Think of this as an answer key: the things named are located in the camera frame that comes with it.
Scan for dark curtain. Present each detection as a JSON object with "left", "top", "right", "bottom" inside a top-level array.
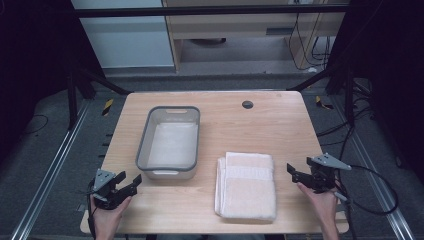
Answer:
[
  {"left": 326, "top": 0, "right": 424, "bottom": 184},
  {"left": 0, "top": 0, "right": 105, "bottom": 168}
]

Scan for silver metal floor rail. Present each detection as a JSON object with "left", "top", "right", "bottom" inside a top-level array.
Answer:
[
  {"left": 9, "top": 99, "right": 92, "bottom": 240},
  {"left": 332, "top": 95, "right": 417, "bottom": 240}
]

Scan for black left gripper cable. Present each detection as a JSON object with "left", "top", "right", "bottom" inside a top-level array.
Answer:
[{"left": 86, "top": 179, "right": 98, "bottom": 240}]

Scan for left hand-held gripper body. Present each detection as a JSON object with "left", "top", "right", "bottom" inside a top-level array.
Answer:
[{"left": 88, "top": 168, "right": 139, "bottom": 211}]

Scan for black cables under desk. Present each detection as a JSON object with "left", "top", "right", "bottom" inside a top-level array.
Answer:
[{"left": 287, "top": 12, "right": 335, "bottom": 72}]

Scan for person's left hand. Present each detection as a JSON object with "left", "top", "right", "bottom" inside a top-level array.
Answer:
[{"left": 89, "top": 196, "right": 133, "bottom": 232}]

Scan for black floor cables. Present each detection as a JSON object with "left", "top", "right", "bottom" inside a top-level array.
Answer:
[{"left": 315, "top": 79, "right": 376, "bottom": 148}]

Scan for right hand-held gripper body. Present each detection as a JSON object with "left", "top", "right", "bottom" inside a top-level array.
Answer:
[{"left": 298, "top": 152, "right": 353, "bottom": 195}]

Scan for folded pale pink towel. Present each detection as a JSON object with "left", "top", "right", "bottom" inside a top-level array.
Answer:
[{"left": 214, "top": 151, "right": 278, "bottom": 222}]

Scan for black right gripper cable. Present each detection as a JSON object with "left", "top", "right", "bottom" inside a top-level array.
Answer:
[{"left": 333, "top": 164, "right": 400, "bottom": 216}]

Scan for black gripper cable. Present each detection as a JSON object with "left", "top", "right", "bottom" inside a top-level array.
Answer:
[
  {"left": 86, "top": 179, "right": 98, "bottom": 240},
  {"left": 333, "top": 164, "right": 400, "bottom": 216}
]

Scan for yellow black striped tape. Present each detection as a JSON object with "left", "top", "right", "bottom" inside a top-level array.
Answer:
[
  {"left": 314, "top": 95, "right": 335, "bottom": 111},
  {"left": 101, "top": 97, "right": 115, "bottom": 117}
]

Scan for black horizontal frame bar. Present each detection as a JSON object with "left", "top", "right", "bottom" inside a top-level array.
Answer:
[{"left": 70, "top": 3, "right": 351, "bottom": 19}]

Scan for white basin with grey rim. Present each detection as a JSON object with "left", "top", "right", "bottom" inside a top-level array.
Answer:
[{"left": 135, "top": 105, "right": 201, "bottom": 181}]

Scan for black metal stand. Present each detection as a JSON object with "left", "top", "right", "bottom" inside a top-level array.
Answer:
[
  {"left": 285, "top": 64, "right": 357, "bottom": 127},
  {"left": 65, "top": 63, "right": 132, "bottom": 132}
]

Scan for thin black floor cable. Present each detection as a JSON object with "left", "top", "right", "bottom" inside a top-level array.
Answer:
[{"left": 22, "top": 113, "right": 50, "bottom": 136}]

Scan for white cabinet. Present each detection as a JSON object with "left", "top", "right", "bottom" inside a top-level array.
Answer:
[{"left": 70, "top": 0, "right": 177, "bottom": 70}]

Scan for light wooden desk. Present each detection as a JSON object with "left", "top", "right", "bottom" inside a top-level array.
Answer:
[{"left": 162, "top": 0, "right": 350, "bottom": 72}]

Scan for person's right hand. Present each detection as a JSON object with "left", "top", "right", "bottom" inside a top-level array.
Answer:
[{"left": 296, "top": 181, "right": 340, "bottom": 222}]

